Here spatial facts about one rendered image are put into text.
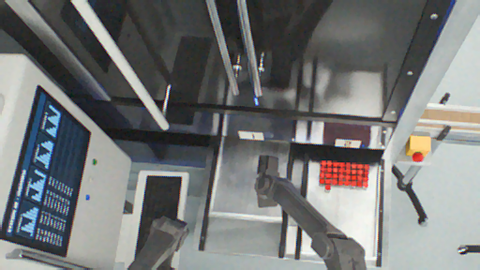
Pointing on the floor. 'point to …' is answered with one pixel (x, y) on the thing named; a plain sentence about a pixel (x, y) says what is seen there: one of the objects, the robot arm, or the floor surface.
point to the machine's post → (432, 71)
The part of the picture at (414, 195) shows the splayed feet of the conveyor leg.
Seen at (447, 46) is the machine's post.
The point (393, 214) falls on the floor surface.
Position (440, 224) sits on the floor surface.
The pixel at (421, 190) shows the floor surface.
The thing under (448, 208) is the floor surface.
